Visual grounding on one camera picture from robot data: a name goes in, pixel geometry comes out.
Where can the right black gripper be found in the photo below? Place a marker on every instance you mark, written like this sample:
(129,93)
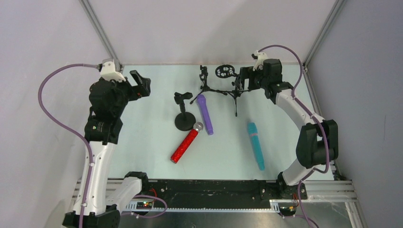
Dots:
(243,75)

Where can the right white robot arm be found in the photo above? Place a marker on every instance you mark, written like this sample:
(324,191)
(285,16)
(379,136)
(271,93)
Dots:
(318,138)

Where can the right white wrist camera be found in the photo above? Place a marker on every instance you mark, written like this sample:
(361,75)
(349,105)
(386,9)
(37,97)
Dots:
(259,58)

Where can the red glitter microphone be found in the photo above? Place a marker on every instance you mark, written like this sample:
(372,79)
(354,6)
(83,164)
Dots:
(192,134)

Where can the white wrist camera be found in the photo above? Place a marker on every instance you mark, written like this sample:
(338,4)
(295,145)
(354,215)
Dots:
(259,58)
(111,70)

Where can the round base mic stand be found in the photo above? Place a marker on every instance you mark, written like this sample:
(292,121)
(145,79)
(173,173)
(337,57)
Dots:
(184,121)

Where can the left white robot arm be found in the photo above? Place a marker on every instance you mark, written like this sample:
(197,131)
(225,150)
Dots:
(93,209)

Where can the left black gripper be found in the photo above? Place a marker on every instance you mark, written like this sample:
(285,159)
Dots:
(135,89)

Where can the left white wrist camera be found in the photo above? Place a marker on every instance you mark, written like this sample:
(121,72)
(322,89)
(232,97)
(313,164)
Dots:
(111,70)

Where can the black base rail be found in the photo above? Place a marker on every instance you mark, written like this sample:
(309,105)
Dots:
(221,194)

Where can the teal microphone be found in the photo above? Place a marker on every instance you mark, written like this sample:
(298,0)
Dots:
(255,143)

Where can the black tripod clip stand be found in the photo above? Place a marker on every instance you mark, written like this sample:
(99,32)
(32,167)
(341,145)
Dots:
(204,87)

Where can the black tripod shock-mount stand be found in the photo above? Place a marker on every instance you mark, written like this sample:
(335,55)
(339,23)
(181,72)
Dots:
(226,71)

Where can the purple microphone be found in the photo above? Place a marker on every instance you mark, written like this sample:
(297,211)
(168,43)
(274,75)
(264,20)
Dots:
(201,101)

